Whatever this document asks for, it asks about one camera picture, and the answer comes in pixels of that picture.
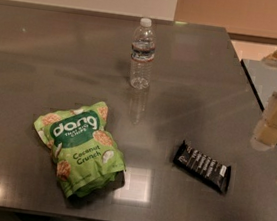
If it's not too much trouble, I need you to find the black chocolate rxbar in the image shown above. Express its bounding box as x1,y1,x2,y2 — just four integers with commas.
173,141,232,194

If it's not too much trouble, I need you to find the clear plastic water bottle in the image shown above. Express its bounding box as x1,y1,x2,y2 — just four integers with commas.
129,17,156,90

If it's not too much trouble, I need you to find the green coconut chips bag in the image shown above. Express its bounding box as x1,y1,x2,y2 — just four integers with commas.
34,102,126,198

